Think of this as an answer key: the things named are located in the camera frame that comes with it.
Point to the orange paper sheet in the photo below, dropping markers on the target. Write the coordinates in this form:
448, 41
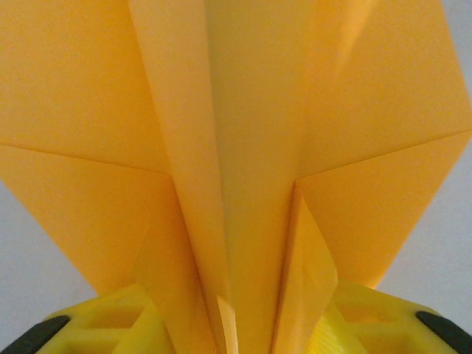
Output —
236, 129

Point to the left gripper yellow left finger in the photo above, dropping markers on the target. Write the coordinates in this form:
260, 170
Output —
110, 324

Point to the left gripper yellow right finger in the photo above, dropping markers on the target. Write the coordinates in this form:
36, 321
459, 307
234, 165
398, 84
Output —
368, 324

